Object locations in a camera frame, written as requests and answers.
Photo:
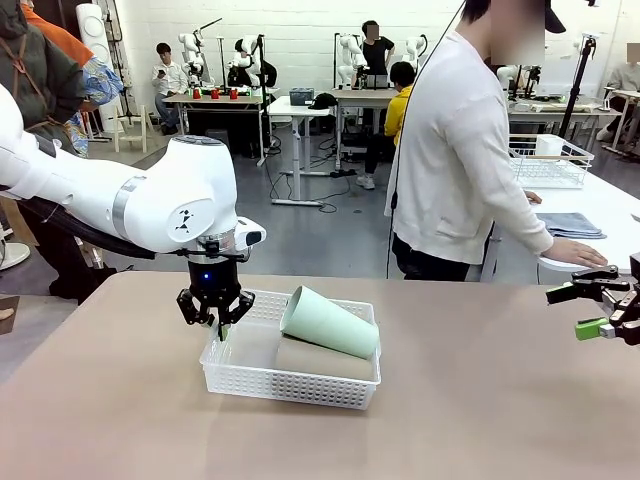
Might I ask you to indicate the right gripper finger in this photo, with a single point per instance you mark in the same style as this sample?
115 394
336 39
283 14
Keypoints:
595 282
590 329

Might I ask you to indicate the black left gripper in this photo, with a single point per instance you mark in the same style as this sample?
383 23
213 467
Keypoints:
214 280

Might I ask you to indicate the blue-gray towel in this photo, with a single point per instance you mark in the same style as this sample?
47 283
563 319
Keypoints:
575 225

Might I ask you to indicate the mint green cup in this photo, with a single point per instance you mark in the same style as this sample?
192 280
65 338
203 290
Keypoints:
330 325

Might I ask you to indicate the white perforated plastic basket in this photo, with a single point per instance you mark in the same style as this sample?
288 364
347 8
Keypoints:
300 390

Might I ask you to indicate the brown paper cup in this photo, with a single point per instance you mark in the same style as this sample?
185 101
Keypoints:
320 365

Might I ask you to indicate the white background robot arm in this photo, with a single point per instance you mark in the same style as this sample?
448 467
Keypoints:
192 55
507 80
414 50
247 60
350 57

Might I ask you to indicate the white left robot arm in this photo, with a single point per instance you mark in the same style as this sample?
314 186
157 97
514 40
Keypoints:
165 200

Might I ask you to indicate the person's right forearm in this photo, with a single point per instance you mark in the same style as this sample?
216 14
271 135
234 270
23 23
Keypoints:
525 235

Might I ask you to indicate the person's right hand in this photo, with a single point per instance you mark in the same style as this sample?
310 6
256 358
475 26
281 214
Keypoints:
575 252

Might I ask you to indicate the person's left hand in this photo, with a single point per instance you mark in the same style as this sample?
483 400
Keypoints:
532 197

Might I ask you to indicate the white rounded table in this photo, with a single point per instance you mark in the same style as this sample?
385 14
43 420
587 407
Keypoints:
600 205

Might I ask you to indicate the white rectangular container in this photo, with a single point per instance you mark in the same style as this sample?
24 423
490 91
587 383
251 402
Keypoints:
550 145

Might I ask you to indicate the long beige work table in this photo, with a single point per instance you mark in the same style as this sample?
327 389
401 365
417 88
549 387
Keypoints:
550 107

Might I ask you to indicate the small white side table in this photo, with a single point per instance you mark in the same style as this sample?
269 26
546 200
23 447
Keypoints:
625 92

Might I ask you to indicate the white wooden stool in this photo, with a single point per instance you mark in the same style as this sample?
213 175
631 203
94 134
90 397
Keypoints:
117 130

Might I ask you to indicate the person in white cardigan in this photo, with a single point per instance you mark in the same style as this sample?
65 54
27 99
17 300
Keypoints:
440 150

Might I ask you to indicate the brown board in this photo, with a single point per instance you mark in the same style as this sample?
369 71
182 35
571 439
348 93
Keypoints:
10 320

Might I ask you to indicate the seated person in gray top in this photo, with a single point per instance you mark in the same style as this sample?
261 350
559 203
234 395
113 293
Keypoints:
625 77

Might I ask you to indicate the round white fan base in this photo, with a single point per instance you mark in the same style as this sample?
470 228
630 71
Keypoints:
12 256

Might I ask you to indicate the white height-adjustable desk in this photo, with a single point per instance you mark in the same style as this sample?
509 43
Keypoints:
295 110

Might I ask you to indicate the gray plastic crate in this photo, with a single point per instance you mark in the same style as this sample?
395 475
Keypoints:
301 97

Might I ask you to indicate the man in white shirt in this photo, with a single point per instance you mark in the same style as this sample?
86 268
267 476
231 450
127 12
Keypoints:
170 80

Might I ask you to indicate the black baseball cap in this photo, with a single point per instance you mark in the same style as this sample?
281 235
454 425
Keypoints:
325 101

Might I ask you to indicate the black vertical stand pole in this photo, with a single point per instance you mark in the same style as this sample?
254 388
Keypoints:
260 65

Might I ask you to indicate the mannequin in orange blue clothes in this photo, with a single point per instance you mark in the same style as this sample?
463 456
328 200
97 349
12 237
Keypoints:
102 82

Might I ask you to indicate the person in yellow hoodie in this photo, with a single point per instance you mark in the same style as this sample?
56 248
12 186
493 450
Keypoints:
397 117

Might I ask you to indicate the wood-top table with white legs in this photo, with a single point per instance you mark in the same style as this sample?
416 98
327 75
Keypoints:
360 94

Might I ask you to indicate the mannequin in green puffer jacket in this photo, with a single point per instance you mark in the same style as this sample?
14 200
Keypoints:
40 75

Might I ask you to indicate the person in black t-shirt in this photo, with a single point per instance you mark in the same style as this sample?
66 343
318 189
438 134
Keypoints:
376 55

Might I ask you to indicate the white standing air conditioner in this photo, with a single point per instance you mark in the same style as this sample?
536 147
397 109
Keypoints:
92 25

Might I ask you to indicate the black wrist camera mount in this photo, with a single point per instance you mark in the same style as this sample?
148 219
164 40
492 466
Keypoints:
212 248

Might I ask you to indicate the black camera tripod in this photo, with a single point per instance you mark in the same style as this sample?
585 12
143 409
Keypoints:
580 85

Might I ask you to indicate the wood-top table with black frame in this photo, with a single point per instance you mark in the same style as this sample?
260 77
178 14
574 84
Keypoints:
240 100

